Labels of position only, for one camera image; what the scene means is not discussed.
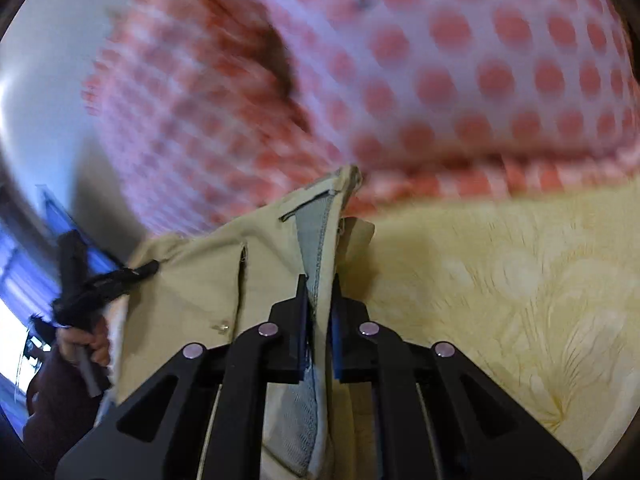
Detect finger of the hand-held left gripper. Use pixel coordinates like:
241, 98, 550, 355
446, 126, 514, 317
82, 259, 161, 307

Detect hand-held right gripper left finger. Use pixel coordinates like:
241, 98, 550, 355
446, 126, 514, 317
54, 274, 321, 480

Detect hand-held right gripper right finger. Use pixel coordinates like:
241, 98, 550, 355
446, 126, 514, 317
330, 274, 584, 480

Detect khaki pants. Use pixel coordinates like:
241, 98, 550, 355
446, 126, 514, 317
97, 165, 376, 480

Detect person's left forearm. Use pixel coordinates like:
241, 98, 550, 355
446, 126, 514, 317
22, 347, 110, 468

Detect person's left hand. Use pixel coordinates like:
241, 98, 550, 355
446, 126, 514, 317
56, 316, 112, 368

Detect blue curtain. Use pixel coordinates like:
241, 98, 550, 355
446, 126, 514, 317
0, 185, 123, 413

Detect yellow floral bed sheet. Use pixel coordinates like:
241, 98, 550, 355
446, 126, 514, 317
345, 177, 640, 478

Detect red checked polka-dot pillow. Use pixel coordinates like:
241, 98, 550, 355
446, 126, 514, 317
81, 0, 640, 238

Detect red polka dot pillow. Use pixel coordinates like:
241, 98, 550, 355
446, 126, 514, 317
267, 0, 635, 173

